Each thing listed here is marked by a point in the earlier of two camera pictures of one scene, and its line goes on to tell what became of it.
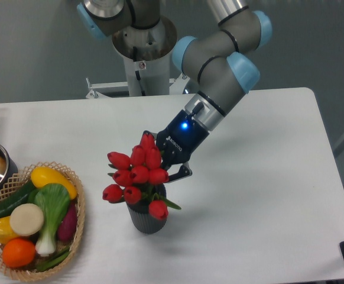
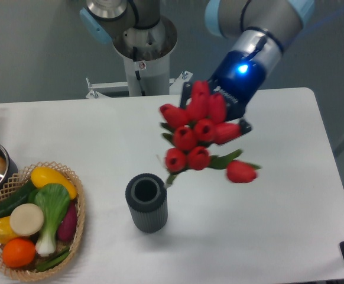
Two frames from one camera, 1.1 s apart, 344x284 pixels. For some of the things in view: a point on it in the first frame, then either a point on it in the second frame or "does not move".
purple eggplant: x=67 y=226 does not move
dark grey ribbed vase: x=140 y=220 does not move
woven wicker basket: x=23 y=179 does not move
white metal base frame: x=177 y=86 does not move
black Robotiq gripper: x=179 y=142 to x=237 y=77
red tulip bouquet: x=136 y=174 to x=196 y=129
